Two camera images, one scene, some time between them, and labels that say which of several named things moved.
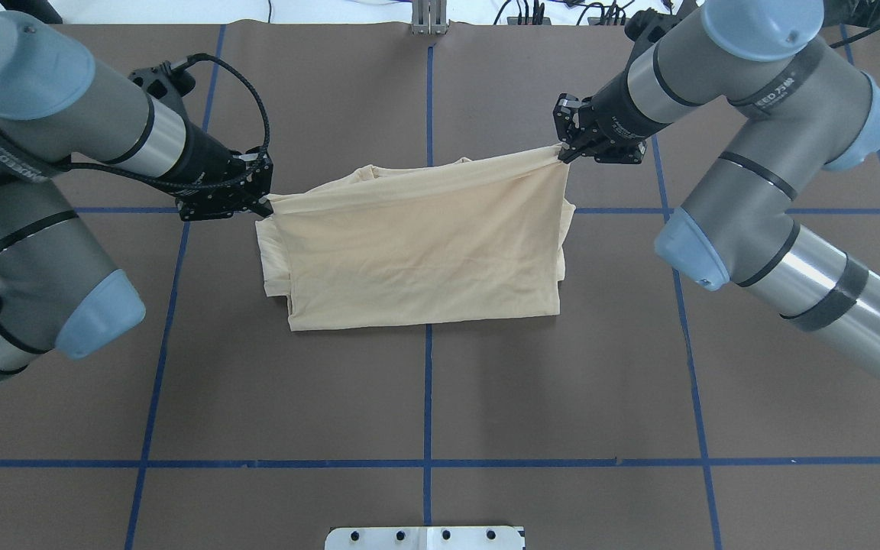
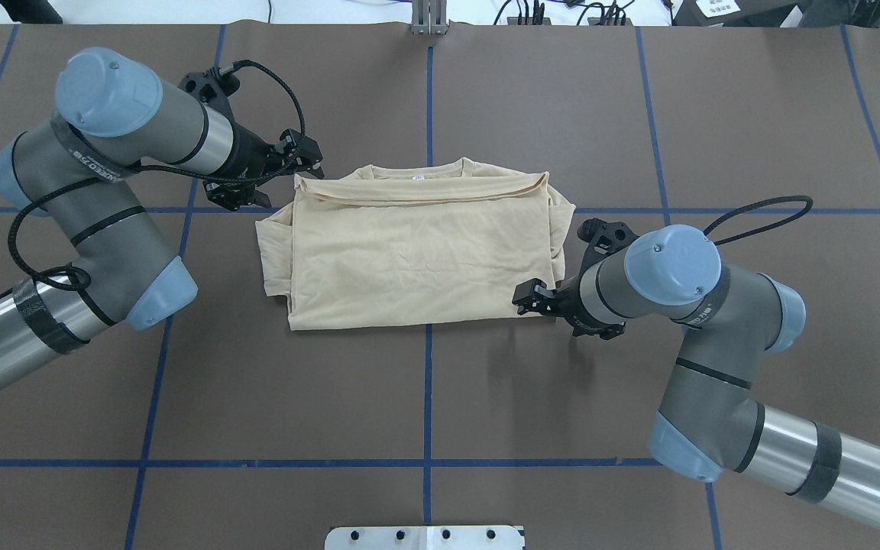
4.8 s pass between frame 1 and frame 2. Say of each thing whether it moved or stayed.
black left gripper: moved
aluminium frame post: stayed
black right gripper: moved
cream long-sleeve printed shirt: stayed
